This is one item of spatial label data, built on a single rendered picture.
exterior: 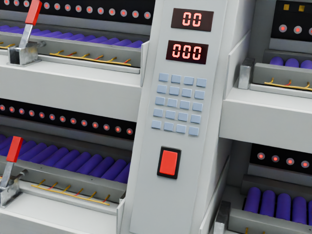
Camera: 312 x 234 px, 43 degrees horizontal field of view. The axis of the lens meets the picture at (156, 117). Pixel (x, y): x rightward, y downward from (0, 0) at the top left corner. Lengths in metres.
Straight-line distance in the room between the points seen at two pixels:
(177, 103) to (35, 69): 0.20
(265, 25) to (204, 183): 0.30
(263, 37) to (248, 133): 0.24
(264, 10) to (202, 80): 0.25
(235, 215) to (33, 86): 0.30
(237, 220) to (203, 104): 0.16
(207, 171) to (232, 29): 0.16
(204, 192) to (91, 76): 0.20
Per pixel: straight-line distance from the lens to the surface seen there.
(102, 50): 0.56
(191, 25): 0.45
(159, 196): 0.46
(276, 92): 0.49
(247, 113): 0.44
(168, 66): 0.45
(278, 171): 0.61
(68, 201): 0.57
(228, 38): 0.45
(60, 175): 0.59
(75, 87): 0.50
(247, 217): 0.52
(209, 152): 0.45
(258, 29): 0.65
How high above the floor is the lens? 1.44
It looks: 3 degrees down
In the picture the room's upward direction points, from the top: 9 degrees clockwise
